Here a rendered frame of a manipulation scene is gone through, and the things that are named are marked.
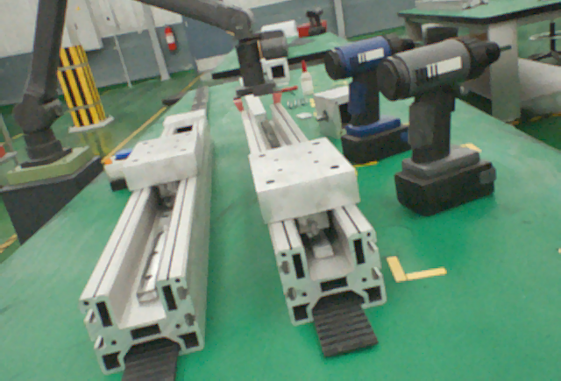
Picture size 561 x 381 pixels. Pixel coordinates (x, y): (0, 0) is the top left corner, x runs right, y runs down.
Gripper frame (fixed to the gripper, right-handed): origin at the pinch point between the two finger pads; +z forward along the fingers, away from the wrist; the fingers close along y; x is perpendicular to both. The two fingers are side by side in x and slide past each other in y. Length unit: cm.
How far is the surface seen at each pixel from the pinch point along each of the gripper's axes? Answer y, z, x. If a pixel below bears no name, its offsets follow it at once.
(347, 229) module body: 3, -5, -83
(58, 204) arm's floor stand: -56, 12, 3
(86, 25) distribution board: -288, -57, 1100
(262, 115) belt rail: 1.1, 2.1, 16.4
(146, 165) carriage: -21, -8, -52
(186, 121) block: -18.4, -4.4, -4.5
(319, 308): -2, 3, -84
